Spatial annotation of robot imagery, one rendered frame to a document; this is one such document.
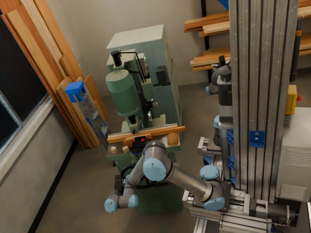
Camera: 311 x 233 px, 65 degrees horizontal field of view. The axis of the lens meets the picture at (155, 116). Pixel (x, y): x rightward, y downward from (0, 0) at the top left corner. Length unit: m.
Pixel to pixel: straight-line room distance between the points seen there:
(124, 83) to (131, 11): 2.39
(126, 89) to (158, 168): 0.72
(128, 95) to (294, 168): 1.12
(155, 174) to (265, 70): 0.70
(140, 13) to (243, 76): 2.92
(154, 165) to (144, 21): 3.06
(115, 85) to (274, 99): 0.99
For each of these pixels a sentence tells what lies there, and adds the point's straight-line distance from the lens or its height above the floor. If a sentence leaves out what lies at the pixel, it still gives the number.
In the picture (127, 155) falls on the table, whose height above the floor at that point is 0.88.
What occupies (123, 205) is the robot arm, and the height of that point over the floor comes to 1.01.
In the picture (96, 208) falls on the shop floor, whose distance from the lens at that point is 2.94.
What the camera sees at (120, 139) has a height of 0.93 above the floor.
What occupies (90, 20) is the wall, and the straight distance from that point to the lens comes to 4.19.
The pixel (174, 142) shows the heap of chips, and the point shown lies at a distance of 1.93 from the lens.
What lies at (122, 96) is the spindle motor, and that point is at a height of 1.38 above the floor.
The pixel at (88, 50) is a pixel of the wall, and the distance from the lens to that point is 4.39.
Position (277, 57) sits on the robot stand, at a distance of 1.19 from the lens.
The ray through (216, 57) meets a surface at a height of 0.63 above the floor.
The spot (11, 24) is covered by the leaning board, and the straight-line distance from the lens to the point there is 3.07.
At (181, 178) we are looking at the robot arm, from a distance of 1.31.
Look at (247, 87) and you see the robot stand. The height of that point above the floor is 1.56.
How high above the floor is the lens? 2.23
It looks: 36 degrees down
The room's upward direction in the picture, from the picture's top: 15 degrees counter-clockwise
